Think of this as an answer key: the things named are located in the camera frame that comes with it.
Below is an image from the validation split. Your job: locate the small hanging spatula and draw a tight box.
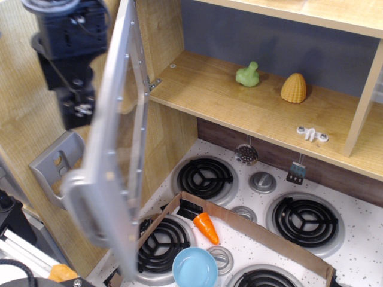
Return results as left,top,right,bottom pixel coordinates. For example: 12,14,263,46
286,154,307,185

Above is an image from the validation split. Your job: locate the front left stove burner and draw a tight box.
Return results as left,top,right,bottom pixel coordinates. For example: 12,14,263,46
136,215,196,286

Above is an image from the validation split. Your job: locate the front right stove burner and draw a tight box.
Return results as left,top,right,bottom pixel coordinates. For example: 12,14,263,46
225,264,303,287

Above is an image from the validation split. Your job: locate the back right stove burner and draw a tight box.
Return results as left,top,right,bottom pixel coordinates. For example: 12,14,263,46
265,192,345,258

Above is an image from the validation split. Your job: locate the black equipment left edge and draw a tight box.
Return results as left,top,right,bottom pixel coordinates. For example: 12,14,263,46
1,190,37,245

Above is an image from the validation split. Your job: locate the stove burner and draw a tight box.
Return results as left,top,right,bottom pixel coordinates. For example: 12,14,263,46
136,215,196,286
225,264,303,287
171,156,239,206
265,192,345,258

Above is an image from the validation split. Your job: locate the black sleeved cable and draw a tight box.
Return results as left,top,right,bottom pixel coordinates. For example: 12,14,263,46
0,258,38,287

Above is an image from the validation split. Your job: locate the silver microwave door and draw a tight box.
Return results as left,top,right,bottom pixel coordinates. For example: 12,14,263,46
61,1,150,282

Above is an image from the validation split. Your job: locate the yellow toy corn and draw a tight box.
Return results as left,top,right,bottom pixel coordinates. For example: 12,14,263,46
281,73,307,103

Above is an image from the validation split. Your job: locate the orange object bottom left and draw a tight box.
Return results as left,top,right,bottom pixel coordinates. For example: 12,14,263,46
48,264,78,283

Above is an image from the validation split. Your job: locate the light blue bowl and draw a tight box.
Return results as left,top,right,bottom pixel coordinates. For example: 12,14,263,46
172,247,218,287

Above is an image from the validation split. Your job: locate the back left stove burner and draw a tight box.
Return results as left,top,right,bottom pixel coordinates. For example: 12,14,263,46
171,156,239,206

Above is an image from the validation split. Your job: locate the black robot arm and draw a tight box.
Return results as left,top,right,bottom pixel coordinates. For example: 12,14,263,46
22,0,111,130

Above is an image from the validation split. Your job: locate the wooden shelf unit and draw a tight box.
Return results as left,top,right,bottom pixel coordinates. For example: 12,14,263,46
138,1,382,180

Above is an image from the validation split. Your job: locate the green toy broccoli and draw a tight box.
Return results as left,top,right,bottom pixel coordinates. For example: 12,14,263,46
235,61,259,87

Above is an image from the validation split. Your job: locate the cardboard strip barrier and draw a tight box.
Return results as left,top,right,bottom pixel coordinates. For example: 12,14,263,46
103,191,335,286

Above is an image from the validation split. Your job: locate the silver door hinge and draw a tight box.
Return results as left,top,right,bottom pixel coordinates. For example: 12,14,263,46
143,77,162,92

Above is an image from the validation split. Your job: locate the white magnetic door latch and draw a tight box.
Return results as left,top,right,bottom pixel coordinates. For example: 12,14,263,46
296,126,329,142

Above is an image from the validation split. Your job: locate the small hanging strainer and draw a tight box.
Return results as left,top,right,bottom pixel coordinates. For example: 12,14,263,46
234,135,259,166

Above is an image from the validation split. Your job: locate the silver stove knob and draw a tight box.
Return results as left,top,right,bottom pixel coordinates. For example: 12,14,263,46
249,172,276,194

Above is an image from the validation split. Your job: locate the orange toy carrot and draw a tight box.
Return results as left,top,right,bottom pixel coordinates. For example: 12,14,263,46
193,212,220,245

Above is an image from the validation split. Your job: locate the grey wall bracket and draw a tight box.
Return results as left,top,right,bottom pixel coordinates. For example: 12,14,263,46
29,130,85,209

